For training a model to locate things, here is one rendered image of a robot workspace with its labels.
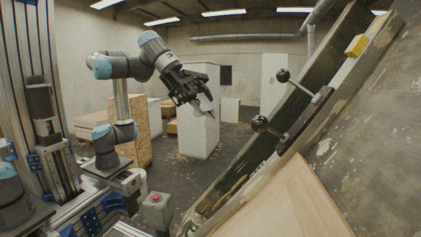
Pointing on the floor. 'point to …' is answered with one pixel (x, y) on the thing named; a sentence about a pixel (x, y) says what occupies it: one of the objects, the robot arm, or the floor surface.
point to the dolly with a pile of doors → (172, 127)
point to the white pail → (142, 185)
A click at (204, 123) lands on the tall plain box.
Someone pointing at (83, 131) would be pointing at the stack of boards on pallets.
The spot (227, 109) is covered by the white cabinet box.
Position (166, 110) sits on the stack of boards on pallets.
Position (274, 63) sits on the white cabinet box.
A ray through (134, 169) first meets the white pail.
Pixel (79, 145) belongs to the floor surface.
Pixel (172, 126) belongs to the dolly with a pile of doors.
